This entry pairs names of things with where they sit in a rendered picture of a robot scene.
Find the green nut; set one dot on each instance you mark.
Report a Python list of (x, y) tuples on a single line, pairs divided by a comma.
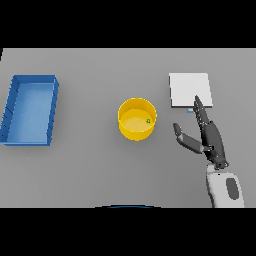
[(148, 121)]

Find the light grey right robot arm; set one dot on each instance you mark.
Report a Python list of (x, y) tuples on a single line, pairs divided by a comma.
[(222, 190)]

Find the yellow bowl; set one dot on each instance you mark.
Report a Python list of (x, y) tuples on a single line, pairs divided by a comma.
[(137, 120)]

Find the blue tray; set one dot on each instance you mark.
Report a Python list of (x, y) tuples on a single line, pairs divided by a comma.
[(30, 110)]

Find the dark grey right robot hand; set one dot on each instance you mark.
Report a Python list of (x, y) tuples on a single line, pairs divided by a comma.
[(213, 140)]

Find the pale square measuring scale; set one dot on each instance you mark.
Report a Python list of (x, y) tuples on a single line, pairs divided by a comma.
[(190, 89)]

